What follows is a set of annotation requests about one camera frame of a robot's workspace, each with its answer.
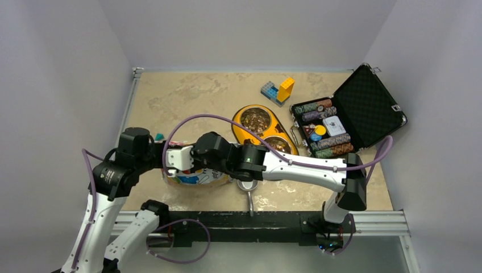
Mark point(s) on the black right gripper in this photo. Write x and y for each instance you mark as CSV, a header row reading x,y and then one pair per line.
x,y
195,165

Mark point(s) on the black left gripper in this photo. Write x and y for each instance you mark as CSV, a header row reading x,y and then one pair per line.
x,y
160,145

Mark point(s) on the pet food bag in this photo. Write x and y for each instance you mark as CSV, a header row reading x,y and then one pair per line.
x,y
200,178

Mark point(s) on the silver metal food scoop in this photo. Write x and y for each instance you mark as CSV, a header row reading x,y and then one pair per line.
x,y
248,187

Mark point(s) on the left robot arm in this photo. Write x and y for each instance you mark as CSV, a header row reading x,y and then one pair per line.
x,y
110,184

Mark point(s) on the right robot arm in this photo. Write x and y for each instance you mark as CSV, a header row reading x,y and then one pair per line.
x,y
345,177

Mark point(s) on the yellow double pet bowl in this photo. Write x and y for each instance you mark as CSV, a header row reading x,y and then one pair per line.
x,y
262,121

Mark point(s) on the toy brick stack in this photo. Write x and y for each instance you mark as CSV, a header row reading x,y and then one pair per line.
x,y
278,95

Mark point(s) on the yellow round chip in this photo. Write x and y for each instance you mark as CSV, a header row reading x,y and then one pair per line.
x,y
320,130

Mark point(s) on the white playing card box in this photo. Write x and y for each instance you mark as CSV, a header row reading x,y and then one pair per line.
x,y
333,126

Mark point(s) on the black poker chip case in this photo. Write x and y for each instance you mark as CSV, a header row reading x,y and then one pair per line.
x,y
365,107

